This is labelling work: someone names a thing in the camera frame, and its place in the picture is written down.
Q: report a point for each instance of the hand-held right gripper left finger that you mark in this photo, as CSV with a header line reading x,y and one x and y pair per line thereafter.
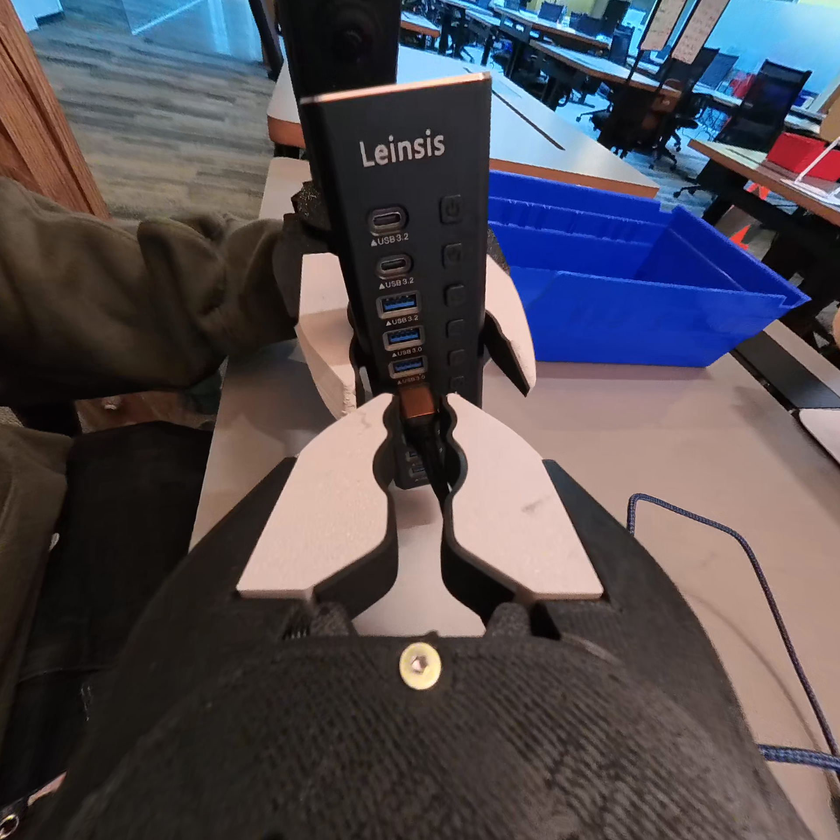
x,y
328,518

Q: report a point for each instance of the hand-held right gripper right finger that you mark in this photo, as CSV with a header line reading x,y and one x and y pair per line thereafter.
x,y
518,518

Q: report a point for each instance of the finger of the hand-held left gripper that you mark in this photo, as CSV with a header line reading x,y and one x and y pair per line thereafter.
x,y
515,328
325,328

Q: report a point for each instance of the black USB hub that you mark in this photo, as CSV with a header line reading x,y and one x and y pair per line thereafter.
x,y
407,197

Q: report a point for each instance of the person's left forearm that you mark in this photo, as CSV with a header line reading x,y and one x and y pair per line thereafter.
x,y
131,295

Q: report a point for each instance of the grey desk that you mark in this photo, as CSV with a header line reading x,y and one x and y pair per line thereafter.
x,y
623,446

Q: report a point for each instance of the long wooden desk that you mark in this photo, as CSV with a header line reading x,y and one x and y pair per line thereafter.
x,y
590,62

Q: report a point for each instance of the wooden side desk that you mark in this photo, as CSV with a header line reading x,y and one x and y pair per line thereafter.
x,y
741,164

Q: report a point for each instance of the blue plastic bin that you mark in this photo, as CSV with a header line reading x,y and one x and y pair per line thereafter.
x,y
623,321

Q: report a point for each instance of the person's black pants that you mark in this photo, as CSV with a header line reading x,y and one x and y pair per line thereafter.
x,y
118,525

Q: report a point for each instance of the black office chair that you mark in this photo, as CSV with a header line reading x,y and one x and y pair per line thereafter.
x,y
768,105
630,118

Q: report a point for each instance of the wooden panel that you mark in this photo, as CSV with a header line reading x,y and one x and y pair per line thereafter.
x,y
39,131

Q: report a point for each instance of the hanging paper sign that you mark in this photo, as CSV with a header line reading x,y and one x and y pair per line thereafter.
x,y
661,26
699,29

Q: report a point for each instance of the red box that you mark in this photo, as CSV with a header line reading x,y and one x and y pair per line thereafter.
x,y
794,152

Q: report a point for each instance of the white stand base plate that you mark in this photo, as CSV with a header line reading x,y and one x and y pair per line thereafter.
x,y
823,430

